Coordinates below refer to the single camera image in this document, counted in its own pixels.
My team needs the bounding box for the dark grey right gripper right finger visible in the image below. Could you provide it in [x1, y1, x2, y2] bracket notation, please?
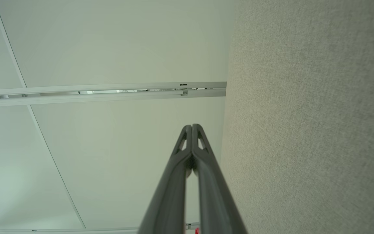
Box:
[192, 124, 248, 234]

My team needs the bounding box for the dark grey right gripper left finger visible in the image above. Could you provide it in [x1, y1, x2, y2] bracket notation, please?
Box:
[138, 125, 193, 234]

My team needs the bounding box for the white partition rail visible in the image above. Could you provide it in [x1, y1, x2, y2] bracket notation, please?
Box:
[0, 81, 227, 108]

